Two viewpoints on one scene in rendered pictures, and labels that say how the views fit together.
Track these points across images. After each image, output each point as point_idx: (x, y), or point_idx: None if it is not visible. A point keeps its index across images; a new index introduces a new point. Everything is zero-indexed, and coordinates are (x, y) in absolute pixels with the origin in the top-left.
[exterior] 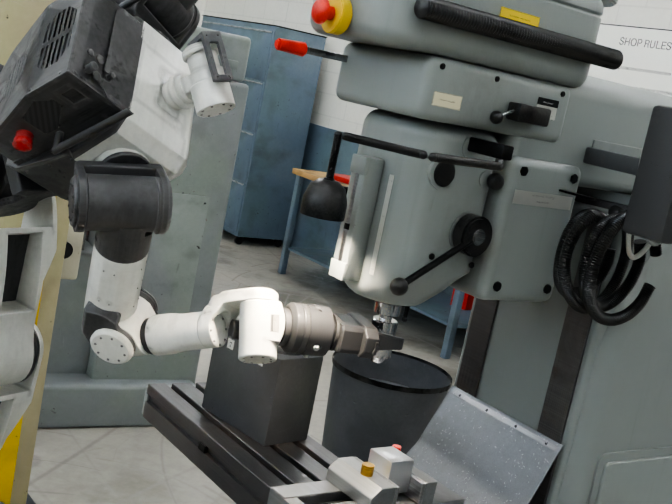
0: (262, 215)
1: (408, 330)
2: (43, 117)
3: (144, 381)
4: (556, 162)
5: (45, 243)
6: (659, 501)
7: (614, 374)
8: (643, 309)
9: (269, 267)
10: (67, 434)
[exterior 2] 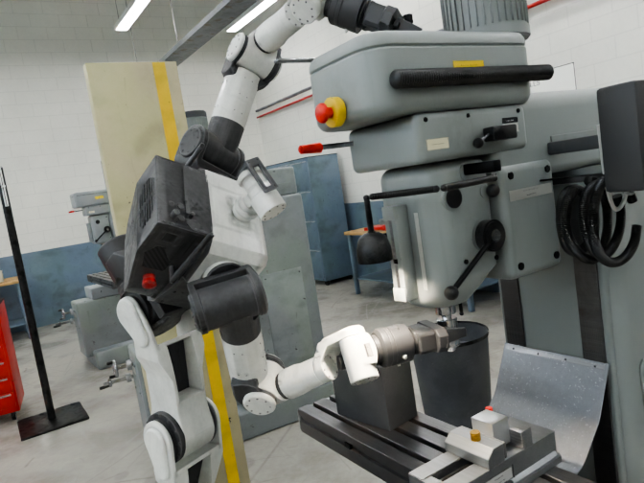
0: (335, 264)
1: None
2: (156, 260)
3: None
4: (530, 161)
5: (195, 342)
6: None
7: (628, 299)
8: None
9: (350, 292)
10: (265, 437)
